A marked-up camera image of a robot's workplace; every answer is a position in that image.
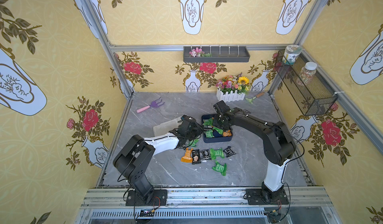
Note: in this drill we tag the black cookie packet with picture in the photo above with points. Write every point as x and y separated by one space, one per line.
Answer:
195 155

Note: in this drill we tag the patterned jar white lid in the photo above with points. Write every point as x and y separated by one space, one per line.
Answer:
291 54

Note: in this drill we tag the white green garden glove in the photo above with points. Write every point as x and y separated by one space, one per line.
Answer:
167 126

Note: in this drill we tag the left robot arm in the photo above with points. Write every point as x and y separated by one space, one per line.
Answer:
134 158

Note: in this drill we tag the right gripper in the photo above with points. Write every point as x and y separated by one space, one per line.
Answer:
223 122

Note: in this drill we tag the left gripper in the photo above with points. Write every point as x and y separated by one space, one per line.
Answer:
194 131

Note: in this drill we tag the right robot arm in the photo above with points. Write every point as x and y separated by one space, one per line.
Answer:
278 144

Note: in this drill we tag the flowers in white fence planter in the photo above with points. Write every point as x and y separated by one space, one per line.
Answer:
232 88

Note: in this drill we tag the grey wall shelf tray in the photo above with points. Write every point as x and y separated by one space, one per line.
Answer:
220 54

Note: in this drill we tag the green cookie packet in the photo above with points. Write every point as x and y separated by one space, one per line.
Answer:
215 153
194 142

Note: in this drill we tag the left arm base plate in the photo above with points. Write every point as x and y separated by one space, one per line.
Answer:
158 199

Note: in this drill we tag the black wire mesh basket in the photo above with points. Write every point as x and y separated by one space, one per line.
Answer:
314 97

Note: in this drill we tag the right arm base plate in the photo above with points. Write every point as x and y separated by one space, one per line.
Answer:
260 196

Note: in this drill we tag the dark blue storage box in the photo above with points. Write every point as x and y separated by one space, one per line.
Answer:
211 133

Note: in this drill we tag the small circuit board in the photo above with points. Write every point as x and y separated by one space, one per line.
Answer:
146 213

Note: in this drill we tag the clear jar white lid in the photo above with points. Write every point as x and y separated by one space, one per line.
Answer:
307 73

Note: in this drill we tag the green packet front row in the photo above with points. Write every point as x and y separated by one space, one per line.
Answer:
221 168

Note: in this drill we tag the green toy shovel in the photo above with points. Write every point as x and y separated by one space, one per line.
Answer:
251 100

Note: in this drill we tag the pink flowers on shelf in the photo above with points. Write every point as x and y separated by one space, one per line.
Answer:
198 52

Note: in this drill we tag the pink purple toy rake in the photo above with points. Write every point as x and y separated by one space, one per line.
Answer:
154 104

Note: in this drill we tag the orange cookie packet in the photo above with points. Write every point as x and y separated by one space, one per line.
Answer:
187 158

